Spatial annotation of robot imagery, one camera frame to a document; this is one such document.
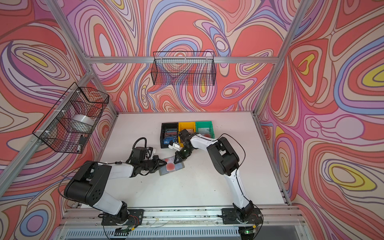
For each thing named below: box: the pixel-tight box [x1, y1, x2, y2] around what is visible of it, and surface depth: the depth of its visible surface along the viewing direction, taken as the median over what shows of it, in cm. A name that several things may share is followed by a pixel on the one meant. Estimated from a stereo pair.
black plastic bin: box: [160, 122, 179, 149], surface depth 106 cm
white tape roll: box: [72, 114, 95, 126], surface depth 75 cm
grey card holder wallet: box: [158, 156, 185, 176], surface depth 92 cm
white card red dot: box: [164, 158, 176, 172], surface depth 92 cm
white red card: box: [198, 127, 211, 138], surface depth 108 cm
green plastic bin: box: [195, 121, 215, 139], surface depth 106 cm
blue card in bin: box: [163, 136, 177, 144], surface depth 103 cm
